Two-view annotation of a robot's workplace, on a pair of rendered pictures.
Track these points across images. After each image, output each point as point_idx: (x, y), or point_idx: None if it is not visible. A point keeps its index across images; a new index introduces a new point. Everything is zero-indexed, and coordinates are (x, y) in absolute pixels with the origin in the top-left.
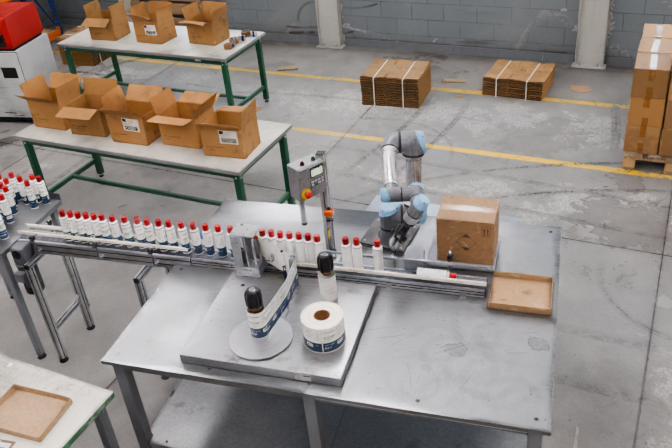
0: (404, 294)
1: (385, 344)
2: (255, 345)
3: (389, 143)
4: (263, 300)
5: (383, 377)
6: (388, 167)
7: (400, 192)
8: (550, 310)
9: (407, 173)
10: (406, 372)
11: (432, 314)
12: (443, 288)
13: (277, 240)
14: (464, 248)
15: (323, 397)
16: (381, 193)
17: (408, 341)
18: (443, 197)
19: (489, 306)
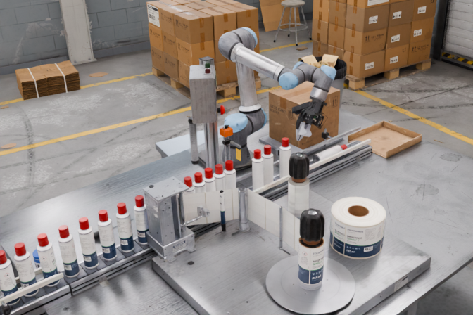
0: (323, 183)
1: (386, 219)
2: (322, 292)
3: (236, 41)
4: (241, 258)
5: (435, 238)
6: (263, 58)
7: (302, 72)
8: (421, 136)
9: (245, 76)
10: (438, 223)
11: (367, 182)
12: (343, 162)
13: (189, 190)
14: (319, 127)
15: (436, 285)
16: (291, 77)
17: (393, 206)
18: (272, 93)
19: (387, 155)
